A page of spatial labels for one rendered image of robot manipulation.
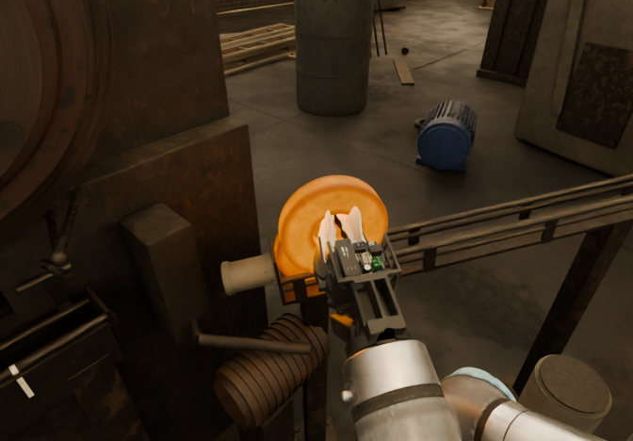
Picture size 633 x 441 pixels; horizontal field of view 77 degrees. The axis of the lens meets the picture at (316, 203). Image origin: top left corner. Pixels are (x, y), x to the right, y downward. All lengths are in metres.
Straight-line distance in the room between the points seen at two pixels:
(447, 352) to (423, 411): 1.11
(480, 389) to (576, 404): 0.32
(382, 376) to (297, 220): 0.23
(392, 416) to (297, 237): 0.26
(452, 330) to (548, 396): 0.75
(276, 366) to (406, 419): 0.43
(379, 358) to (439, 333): 1.15
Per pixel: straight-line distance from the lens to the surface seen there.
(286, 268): 0.71
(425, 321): 1.56
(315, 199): 0.51
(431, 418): 0.40
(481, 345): 1.56
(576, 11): 2.75
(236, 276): 0.70
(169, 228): 0.64
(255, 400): 0.77
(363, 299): 0.44
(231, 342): 0.74
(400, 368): 0.40
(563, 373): 0.89
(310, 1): 3.01
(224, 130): 0.76
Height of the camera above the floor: 1.17
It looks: 34 degrees down
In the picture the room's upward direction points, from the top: straight up
